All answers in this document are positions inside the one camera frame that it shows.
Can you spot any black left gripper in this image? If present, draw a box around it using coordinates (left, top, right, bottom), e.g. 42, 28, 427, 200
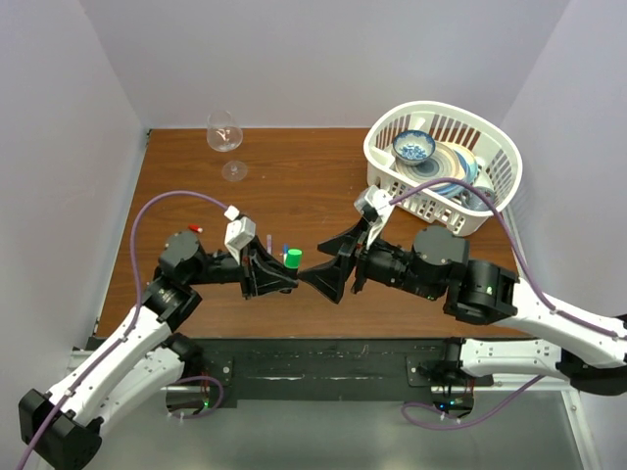
187, 234, 298, 300

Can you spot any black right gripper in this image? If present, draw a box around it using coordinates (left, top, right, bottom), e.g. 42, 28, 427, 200
297, 213, 440, 303

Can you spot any green highlighter cap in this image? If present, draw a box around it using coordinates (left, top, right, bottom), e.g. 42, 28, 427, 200
284, 248, 303, 269

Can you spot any green highlighter with black body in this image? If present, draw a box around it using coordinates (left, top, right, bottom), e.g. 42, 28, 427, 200
285, 266, 299, 294

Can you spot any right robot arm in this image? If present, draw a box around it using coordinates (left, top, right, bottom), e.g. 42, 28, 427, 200
299, 220, 626, 397

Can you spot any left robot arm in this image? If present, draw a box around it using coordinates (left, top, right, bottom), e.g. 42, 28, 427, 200
19, 230, 302, 469

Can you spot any blue white patterned bowl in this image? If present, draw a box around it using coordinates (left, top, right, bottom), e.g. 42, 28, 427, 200
392, 130, 436, 165

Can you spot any blue rimmed plate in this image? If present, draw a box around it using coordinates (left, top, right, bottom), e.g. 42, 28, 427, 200
431, 143, 478, 184

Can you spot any grey patterned mug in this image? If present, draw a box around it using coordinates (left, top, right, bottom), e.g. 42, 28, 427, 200
459, 186, 496, 212

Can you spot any striped beige plate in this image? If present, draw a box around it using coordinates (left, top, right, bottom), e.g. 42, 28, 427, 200
396, 143, 466, 184

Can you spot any clear wine glass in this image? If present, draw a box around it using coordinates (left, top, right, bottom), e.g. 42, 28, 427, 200
206, 111, 248, 182

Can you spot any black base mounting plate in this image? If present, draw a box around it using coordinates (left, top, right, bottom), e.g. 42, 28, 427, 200
168, 356, 474, 419

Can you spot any white plastic dish basket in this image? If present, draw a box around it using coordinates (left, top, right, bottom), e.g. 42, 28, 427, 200
362, 101, 523, 236

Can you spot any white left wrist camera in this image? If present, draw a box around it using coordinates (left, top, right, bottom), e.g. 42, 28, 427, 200
224, 206, 256, 264

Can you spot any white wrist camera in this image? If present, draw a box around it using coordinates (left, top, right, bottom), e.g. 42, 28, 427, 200
354, 185, 395, 249
224, 206, 256, 264

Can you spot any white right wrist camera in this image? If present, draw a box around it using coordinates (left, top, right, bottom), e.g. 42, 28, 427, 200
354, 185, 395, 249

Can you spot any black table edge rail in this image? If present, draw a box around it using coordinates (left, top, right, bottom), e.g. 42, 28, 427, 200
72, 336, 496, 393

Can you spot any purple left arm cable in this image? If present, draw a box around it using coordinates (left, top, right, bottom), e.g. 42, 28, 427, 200
14, 190, 234, 470

